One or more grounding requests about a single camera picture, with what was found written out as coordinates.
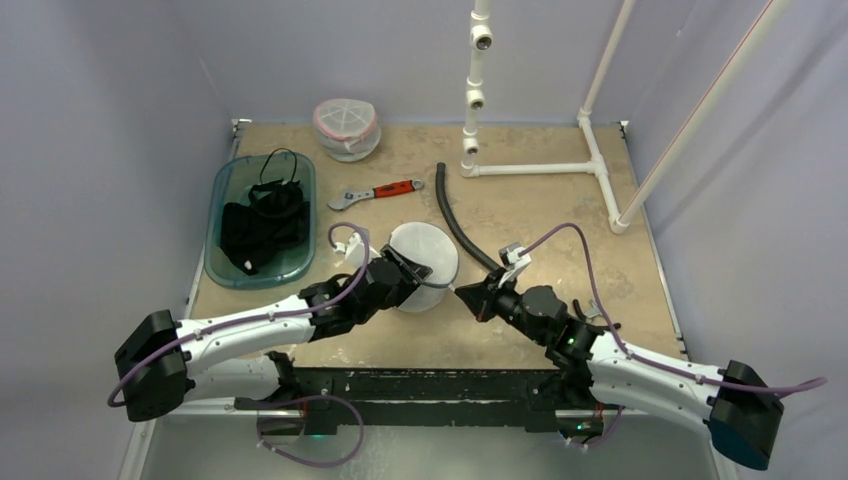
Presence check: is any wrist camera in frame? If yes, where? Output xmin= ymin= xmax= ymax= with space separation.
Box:
xmin=331 ymin=232 xmax=381 ymax=268
xmin=498 ymin=242 xmax=532 ymax=287

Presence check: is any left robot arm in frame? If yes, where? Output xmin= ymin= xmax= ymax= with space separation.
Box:
xmin=107 ymin=246 xmax=433 ymax=422

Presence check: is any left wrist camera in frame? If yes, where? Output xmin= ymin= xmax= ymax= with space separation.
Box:
xmin=331 ymin=232 xmax=381 ymax=268

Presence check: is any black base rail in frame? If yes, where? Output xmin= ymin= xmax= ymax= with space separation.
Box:
xmin=235 ymin=351 xmax=604 ymax=435

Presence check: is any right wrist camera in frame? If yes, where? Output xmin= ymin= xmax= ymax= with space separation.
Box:
xmin=498 ymin=242 xmax=532 ymax=287

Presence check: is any pink trimmed mesh laundry bag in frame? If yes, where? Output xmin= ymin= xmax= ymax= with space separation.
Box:
xmin=312 ymin=98 xmax=382 ymax=163

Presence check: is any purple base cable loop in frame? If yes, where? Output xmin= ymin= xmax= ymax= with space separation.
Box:
xmin=256 ymin=392 xmax=368 ymax=469

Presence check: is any white mesh laundry bag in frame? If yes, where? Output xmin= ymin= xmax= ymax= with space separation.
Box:
xmin=389 ymin=222 xmax=459 ymax=313

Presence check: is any black corrugated hose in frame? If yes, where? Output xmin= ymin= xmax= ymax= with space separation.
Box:
xmin=435 ymin=162 xmax=501 ymax=273

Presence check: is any red handled adjustable wrench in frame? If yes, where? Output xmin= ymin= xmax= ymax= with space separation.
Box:
xmin=328 ymin=179 xmax=425 ymax=211

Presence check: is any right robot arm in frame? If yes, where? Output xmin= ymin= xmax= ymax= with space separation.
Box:
xmin=454 ymin=276 xmax=784 ymax=471

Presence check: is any teal plastic bin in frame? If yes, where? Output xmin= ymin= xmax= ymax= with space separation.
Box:
xmin=204 ymin=147 xmax=317 ymax=290

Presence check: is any black bra in bin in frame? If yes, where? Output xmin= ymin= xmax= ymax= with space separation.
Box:
xmin=219 ymin=147 xmax=310 ymax=276

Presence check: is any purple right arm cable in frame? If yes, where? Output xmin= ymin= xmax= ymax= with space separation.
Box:
xmin=519 ymin=222 xmax=828 ymax=399

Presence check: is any white PVC pipe frame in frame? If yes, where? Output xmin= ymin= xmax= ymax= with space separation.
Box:
xmin=460 ymin=0 xmax=790 ymax=234

